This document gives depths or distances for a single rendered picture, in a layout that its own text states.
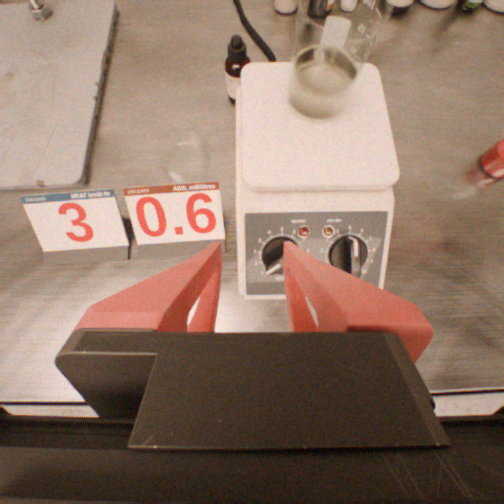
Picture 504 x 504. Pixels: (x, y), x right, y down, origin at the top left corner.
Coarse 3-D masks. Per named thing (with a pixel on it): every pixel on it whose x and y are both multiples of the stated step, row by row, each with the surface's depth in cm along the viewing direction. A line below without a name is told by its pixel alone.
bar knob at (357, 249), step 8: (344, 240) 20; (352, 240) 19; (360, 240) 21; (336, 248) 21; (344, 248) 20; (352, 248) 19; (360, 248) 19; (336, 256) 21; (344, 256) 21; (352, 256) 19; (360, 256) 19; (336, 264) 21; (344, 264) 21; (352, 264) 20; (360, 264) 20; (352, 272) 20; (360, 272) 20
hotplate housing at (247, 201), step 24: (240, 96) 23; (240, 120) 23; (240, 144) 22; (240, 168) 21; (240, 192) 21; (264, 192) 20; (288, 192) 20; (312, 192) 20; (336, 192) 20; (360, 192) 20; (384, 192) 20; (240, 216) 21; (240, 240) 21; (240, 264) 22; (384, 264) 22; (240, 288) 22
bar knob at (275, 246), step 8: (272, 240) 21; (280, 240) 20; (288, 240) 20; (264, 248) 21; (272, 248) 21; (280, 248) 21; (264, 256) 21; (272, 256) 21; (280, 256) 20; (264, 264) 21; (272, 264) 20; (280, 264) 20; (272, 272) 20; (280, 272) 21
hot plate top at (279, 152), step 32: (256, 64) 21; (288, 64) 21; (256, 96) 20; (352, 96) 20; (256, 128) 20; (288, 128) 20; (320, 128) 20; (352, 128) 20; (384, 128) 20; (256, 160) 19; (288, 160) 19; (320, 160) 19; (352, 160) 19; (384, 160) 19
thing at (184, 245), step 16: (128, 208) 24; (224, 224) 27; (144, 240) 26; (160, 240) 26; (176, 240) 26; (192, 240) 26; (208, 240) 26; (224, 240) 26; (144, 256) 26; (160, 256) 26; (176, 256) 26
